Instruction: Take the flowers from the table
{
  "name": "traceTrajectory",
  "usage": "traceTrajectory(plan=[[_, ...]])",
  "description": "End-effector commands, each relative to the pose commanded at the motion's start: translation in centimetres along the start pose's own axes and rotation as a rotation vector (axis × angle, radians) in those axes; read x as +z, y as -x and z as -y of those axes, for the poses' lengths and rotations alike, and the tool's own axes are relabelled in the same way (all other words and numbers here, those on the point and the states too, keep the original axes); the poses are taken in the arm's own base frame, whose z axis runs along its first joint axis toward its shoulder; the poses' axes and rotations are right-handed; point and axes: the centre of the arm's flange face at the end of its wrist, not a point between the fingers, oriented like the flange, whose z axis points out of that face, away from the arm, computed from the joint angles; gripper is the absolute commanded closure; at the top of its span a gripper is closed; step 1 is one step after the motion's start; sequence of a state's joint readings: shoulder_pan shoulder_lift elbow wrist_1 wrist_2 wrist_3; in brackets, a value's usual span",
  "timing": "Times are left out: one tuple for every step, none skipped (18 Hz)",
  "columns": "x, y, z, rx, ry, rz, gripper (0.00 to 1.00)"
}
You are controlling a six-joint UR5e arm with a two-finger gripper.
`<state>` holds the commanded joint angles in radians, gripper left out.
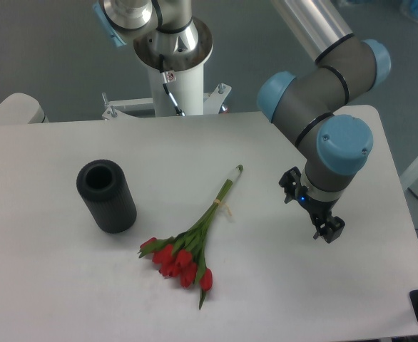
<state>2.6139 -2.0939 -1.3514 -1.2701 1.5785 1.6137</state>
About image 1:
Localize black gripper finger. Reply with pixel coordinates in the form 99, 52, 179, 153
312, 212, 345, 244
279, 167, 302, 204

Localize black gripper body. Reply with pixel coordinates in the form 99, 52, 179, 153
290, 167, 339, 222

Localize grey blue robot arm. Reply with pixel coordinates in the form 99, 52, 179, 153
93, 1, 391, 242

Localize red tulip bouquet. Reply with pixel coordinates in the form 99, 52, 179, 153
138, 165, 244, 309

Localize black ribbed vase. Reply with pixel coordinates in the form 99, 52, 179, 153
76, 160, 137, 234

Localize white chair back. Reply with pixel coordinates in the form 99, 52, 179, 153
0, 93, 49, 126

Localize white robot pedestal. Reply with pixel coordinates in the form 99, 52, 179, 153
102, 66, 232, 120

